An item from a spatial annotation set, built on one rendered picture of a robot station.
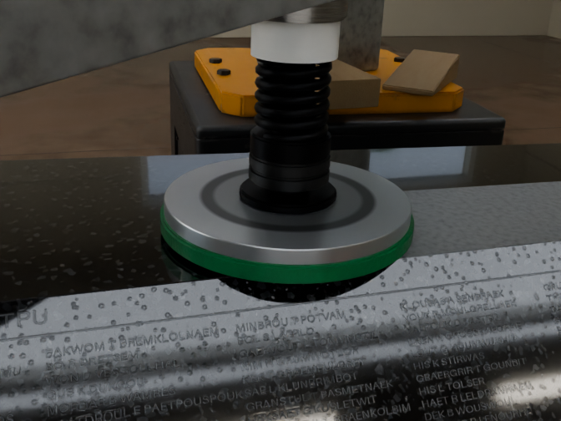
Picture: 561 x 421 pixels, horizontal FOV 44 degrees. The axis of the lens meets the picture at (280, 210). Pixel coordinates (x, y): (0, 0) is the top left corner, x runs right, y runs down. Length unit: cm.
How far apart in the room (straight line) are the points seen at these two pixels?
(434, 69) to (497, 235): 82
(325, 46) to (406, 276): 19
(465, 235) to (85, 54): 38
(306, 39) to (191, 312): 22
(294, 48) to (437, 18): 710
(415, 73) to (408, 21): 606
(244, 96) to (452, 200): 63
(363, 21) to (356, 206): 93
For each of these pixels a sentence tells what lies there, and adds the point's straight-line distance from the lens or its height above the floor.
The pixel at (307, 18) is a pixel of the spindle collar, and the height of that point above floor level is 101.
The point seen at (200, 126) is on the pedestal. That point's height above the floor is 74.
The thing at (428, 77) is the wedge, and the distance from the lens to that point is 140.
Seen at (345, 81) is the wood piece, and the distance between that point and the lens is 118.
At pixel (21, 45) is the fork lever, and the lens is 37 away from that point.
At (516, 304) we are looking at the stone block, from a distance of 61.
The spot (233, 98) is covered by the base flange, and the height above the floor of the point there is 77.
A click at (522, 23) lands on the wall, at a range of 817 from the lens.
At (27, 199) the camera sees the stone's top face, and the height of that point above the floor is 82.
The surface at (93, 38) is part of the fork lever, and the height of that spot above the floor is 101.
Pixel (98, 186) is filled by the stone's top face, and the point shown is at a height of 82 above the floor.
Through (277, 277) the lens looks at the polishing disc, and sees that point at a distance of 51.
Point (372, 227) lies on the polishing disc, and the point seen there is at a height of 85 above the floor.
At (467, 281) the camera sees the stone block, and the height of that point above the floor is 80.
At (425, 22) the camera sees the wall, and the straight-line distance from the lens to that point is 756.
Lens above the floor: 108
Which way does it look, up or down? 23 degrees down
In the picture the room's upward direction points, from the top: 2 degrees clockwise
